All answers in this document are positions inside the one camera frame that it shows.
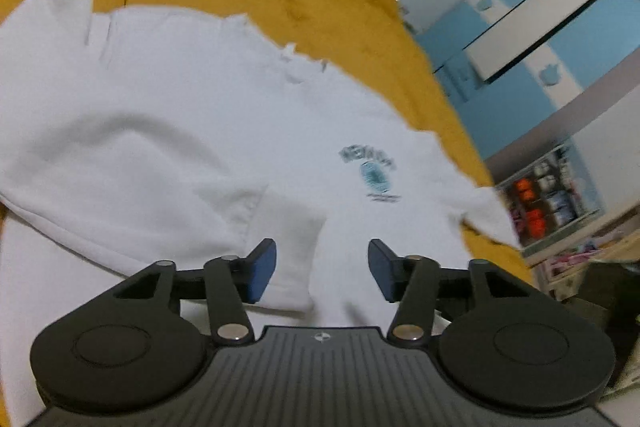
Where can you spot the white t-shirt with print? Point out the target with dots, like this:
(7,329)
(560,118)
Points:
(153,133)

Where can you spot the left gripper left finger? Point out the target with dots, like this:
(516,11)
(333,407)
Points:
(230,278)

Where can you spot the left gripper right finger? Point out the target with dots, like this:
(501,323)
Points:
(394,274)

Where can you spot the shelf with toys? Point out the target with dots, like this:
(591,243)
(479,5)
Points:
(550,198)

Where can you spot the blue and white wardrobe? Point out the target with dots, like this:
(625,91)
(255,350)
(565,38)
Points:
(507,66)

